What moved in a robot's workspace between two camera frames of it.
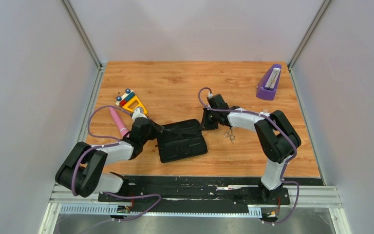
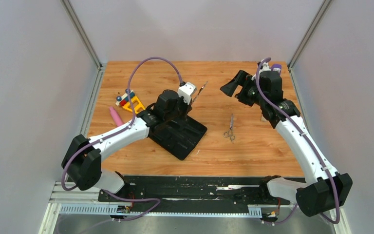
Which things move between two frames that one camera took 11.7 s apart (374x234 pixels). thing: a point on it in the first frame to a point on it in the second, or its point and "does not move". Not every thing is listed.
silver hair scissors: (230, 133) does not move
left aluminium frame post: (74, 14) does not move
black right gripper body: (209, 121) to (251, 95)
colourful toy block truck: (130, 101) does not move
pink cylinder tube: (122, 128) does not move
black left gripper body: (153, 132) to (182, 107)
